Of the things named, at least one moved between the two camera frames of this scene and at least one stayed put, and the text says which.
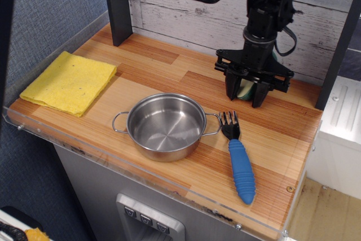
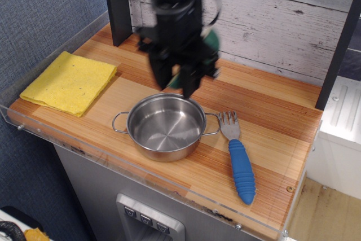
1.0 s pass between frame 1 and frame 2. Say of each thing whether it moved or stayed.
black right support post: stayed
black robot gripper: moved
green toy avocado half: moved
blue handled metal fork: stayed
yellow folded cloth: stayed
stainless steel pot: stayed
